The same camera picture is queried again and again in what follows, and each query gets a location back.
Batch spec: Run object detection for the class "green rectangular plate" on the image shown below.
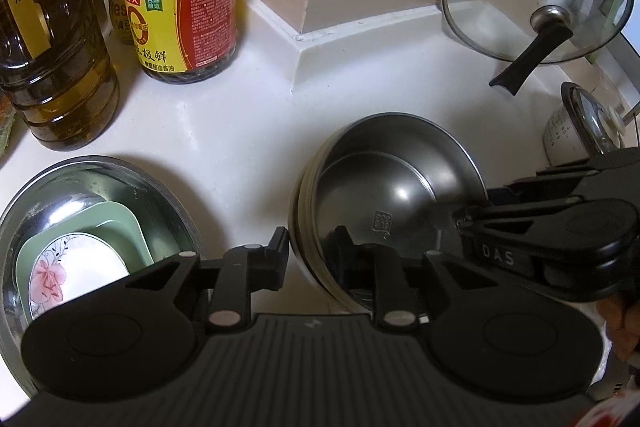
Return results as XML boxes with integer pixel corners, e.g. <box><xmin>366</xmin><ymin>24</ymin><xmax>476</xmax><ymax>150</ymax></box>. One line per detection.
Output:
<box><xmin>15</xmin><ymin>201</ymin><xmax>155</xmax><ymax>324</ymax></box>

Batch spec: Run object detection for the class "white pot with glass lid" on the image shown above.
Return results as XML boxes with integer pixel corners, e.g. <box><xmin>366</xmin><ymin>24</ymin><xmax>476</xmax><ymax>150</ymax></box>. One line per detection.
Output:
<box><xmin>542</xmin><ymin>82</ymin><xmax>637</xmax><ymax>168</ymax></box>

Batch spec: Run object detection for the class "large cream plastic bowl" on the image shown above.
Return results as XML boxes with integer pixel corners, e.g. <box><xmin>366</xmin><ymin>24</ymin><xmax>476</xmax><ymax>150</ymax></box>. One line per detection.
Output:
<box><xmin>287</xmin><ymin>112</ymin><xmax>489</xmax><ymax>314</ymax></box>

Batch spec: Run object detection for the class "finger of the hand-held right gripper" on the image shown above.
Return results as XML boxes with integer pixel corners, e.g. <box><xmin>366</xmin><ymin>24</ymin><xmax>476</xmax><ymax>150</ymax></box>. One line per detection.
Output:
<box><xmin>505</xmin><ymin>146</ymin><xmax>640</xmax><ymax>204</ymax></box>
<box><xmin>451</xmin><ymin>194</ymin><xmax>576</xmax><ymax>239</ymax></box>

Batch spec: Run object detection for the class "small stainless steel bowl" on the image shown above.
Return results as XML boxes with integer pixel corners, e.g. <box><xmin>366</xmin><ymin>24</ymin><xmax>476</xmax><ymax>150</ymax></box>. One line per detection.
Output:
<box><xmin>314</xmin><ymin>114</ymin><xmax>487</xmax><ymax>305</ymax></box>

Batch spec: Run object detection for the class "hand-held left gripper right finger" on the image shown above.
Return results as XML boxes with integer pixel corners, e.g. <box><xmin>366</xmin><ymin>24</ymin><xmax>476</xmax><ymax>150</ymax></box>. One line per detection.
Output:
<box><xmin>332</xmin><ymin>225</ymin><xmax>483</xmax><ymax>330</ymax></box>

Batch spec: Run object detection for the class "large stainless steel basin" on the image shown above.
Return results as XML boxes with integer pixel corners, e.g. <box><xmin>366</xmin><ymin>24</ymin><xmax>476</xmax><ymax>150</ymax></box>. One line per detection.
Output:
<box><xmin>0</xmin><ymin>155</ymin><xmax>202</xmax><ymax>403</ymax></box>

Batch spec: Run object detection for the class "white floral oval plate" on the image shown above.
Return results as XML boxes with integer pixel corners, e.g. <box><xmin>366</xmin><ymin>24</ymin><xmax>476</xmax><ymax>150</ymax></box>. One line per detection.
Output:
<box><xmin>29</xmin><ymin>233</ymin><xmax>132</xmax><ymax>321</ymax></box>

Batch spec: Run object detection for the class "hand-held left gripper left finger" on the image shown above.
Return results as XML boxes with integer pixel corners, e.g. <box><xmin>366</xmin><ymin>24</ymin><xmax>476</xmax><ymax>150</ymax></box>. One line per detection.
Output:
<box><xmin>122</xmin><ymin>227</ymin><xmax>291</xmax><ymax>334</ymax></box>

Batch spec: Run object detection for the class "cooking oil bottle yellow label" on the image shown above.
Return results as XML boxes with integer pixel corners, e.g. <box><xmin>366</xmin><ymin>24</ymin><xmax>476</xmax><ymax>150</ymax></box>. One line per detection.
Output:
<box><xmin>0</xmin><ymin>0</ymin><xmax>121</xmax><ymax>152</ymax></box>

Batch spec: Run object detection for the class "red white patterned clothing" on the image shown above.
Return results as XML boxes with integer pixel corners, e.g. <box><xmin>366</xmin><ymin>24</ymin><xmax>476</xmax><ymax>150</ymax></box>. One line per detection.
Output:
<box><xmin>575</xmin><ymin>387</ymin><xmax>640</xmax><ymax>427</ymax></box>

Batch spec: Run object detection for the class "person's right hand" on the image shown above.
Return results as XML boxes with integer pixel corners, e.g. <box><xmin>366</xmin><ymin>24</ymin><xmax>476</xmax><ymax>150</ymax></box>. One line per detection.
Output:
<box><xmin>597</xmin><ymin>292</ymin><xmax>640</xmax><ymax>364</ymax></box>

